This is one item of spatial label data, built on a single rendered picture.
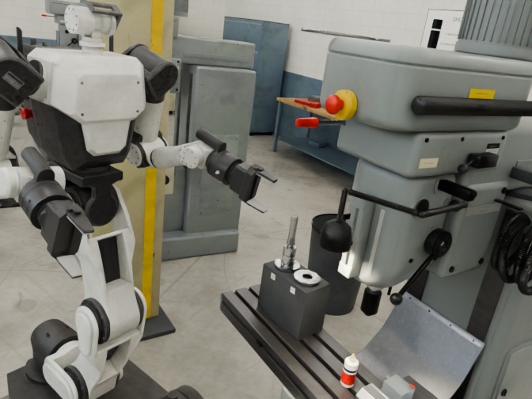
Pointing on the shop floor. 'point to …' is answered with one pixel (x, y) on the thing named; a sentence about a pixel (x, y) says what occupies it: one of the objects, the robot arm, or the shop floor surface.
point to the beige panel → (143, 250)
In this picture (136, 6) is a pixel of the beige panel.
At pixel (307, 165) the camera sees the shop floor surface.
